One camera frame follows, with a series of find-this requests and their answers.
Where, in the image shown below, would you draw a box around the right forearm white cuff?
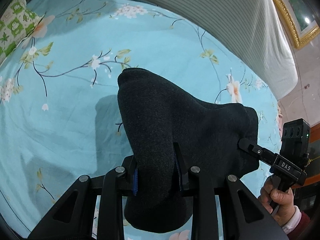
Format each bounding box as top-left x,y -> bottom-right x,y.
282,205 -> 310,237

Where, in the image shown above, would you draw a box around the grey striped headboard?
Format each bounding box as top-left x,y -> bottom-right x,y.
138,0 -> 298,99

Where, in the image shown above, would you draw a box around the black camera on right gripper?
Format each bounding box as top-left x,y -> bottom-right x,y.
280,118 -> 310,163

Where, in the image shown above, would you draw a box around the light blue floral bedsheet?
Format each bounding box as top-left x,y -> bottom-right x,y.
1,0 -> 280,238

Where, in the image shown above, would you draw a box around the black pants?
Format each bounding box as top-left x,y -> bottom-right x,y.
118,68 -> 259,233

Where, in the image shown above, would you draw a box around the person's right hand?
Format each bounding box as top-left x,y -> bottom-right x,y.
258,176 -> 300,226

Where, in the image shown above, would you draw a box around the green white patterned pillow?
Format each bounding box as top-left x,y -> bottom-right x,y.
0,0 -> 43,63

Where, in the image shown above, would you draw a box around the gold framed picture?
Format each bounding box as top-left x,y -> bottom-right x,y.
273,0 -> 319,49

